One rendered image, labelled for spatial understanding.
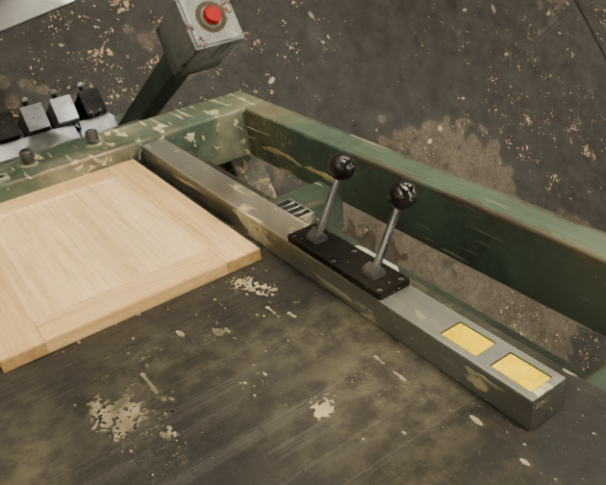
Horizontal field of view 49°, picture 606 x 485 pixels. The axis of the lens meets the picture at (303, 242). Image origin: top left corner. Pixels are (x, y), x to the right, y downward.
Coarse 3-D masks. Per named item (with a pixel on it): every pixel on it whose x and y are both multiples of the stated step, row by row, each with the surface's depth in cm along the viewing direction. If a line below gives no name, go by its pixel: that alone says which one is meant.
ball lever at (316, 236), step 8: (336, 160) 87; (344, 160) 87; (352, 160) 88; (328, 168) 88; (336, 168) 87; (344, 168) 87; (352, 168) 88; (336, 176) 88; (344, 176) 88; (336, 184) 89; (336, 192) 89; (328, 200) 90; (328, 208) 90; (328, 216) 90; (320, 224) 90; (312, 232) 91; (320, 232) 90; (312, 240) 90; (320, 240) 90
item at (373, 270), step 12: (396, 180) 79; (408, 180) 79; (396, 192) 78; (408, 192) 78; (396, 204) 79; (408, 204) 79; (396, 216) 80; (384, 240) 81; (384, 252) 81; (372, 264) 82; (372, 276) 81
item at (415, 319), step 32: (160, 160) 126; (192, 160) 123; (192, 192) 118; (224, 192) 109; (256, 224) 100; (288, 224) 98; (288, 256) 95; (352, 288) 83; (384, 320) 79; (416, 320) 75; (448, 320) 74; (448, 352) 71; (512, 352) 69; (480, 384) 68; (512, 384) 65; (544, 384) 64; (512, 416) 66; (544, 416) 65
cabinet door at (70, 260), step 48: (48, 192) 123; (96, 192) 121; (144, 192) 118; (0, 240) 109; (48, 240) 107; (96, 240) 105; (144, 240) 103; (192, 240) 101; (240, 240) 99; (0, 288) 95; (48, 288) 94; (96, 288) 93; (144, 288) 91; (192, 288) 92; (0, 336) 85; (48, 336) 84
